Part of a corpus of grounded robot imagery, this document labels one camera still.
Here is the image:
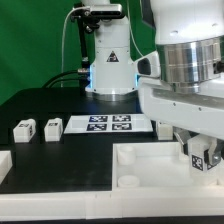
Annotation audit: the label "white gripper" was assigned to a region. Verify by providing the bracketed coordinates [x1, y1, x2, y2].
[138, 77, 224, 170]

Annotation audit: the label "white square table top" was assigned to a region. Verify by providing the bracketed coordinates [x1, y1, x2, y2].
[112, 142, 224, 200]

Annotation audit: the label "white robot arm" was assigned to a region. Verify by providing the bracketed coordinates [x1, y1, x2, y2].
[82, 0, 224, 171]

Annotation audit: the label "white marker plate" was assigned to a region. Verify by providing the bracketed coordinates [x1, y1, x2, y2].
[64, 114, 153, 134]

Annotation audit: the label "white left fence block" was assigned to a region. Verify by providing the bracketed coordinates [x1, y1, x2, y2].
[0, 151, 12, 184]

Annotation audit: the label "white front fence rail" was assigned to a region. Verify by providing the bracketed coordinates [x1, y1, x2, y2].
[0, 186, 224, 221]

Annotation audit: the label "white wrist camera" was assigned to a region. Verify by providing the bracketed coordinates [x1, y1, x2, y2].
[134, 51, 161, 78]

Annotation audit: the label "black cables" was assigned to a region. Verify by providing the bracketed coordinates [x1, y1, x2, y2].
[42, 68, 91, 89]

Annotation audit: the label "grey camera on stand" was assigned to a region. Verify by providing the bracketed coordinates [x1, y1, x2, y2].
[84, 4, 123, 19]

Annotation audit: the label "white cable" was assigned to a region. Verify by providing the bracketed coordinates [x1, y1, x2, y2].
[60, 6, 84, 88]

